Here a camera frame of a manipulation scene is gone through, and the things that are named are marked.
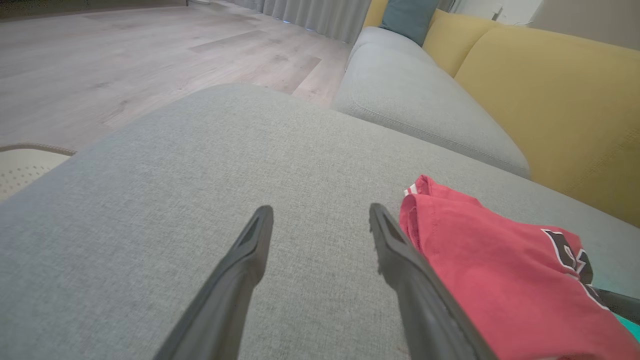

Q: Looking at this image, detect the yellow sofa back cushion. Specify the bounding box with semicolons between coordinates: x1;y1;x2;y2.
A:
453;26;640;229
422;9;502;79
362;0;390;29

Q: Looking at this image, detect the beige woven rug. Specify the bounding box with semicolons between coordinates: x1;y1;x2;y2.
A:
0;143;77;203

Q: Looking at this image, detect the grey curtain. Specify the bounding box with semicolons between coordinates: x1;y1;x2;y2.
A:
234;0;374;45

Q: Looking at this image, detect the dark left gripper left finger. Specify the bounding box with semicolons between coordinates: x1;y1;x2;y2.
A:
152;205;275;360

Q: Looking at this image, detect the red white basketball jersey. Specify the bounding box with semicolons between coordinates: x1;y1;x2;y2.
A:
398;174;640;360

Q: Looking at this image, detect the large grey sofa ottoman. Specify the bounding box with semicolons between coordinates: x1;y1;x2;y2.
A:
0;82;640;360

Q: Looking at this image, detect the teal throw pillow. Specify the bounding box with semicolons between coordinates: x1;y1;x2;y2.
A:
378;0;441;47

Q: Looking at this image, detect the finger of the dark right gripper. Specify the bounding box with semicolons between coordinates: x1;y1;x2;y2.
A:
592;288;640;326

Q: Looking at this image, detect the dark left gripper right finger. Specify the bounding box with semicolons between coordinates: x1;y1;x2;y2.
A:
368;202;499;360

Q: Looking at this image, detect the grey sofa seat cushion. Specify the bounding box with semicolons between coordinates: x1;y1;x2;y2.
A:
330;42;531;180
348;26;437;66

